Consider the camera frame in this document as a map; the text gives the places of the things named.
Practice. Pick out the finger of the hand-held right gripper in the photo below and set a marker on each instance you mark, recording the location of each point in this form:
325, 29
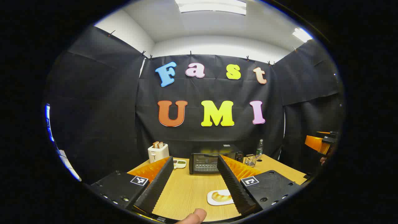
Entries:
313, 143

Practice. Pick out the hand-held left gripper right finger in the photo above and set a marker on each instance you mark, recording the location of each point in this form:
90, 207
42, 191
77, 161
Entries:
233, 186

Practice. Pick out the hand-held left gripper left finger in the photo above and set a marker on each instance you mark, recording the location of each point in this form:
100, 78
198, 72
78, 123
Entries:
158, 186

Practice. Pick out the golden croissant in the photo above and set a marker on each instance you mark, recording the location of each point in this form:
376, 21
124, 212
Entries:
220, 197

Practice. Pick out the black electric oven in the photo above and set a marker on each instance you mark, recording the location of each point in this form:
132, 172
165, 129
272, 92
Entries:
205, 163

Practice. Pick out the white plate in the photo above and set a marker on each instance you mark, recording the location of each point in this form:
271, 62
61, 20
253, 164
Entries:
211, 201

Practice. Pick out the white divided snack dish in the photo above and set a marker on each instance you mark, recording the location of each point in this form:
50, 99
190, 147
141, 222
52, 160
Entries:
179, 163

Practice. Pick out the white toaster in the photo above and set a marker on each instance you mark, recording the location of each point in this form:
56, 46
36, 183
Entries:
157, 154

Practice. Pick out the clear plastic water bottle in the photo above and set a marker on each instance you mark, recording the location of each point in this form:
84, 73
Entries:
260, 149

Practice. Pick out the black backdrop cloth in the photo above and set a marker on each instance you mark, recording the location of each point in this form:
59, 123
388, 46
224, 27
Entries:
217, 133

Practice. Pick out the small ceiling light panel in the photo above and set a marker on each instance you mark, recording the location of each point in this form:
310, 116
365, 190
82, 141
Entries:
301, 34

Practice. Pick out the large ceiling light panel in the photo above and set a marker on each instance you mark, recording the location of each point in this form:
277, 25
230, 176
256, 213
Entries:
211, 6

